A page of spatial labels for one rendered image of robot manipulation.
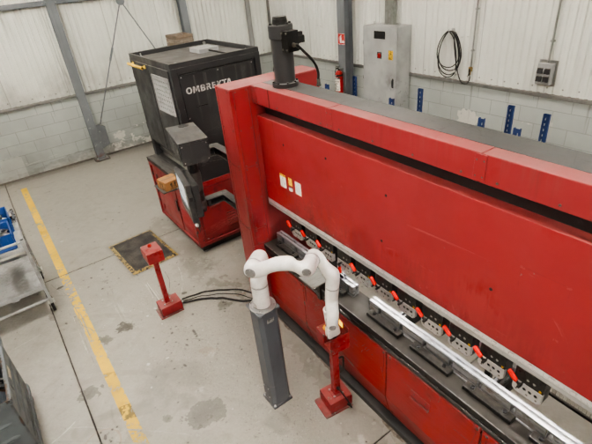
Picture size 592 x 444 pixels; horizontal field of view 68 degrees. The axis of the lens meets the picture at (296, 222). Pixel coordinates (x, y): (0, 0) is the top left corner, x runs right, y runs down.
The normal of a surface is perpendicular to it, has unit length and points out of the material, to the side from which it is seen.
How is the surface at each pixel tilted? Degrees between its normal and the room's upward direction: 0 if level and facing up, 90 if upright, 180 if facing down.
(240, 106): 90
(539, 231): 90
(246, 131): 90
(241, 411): 0
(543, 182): 90
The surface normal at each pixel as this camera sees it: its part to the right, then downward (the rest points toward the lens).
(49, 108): 0.59, 0.36
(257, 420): -0.09, -0.86
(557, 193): -0.81, 0.36
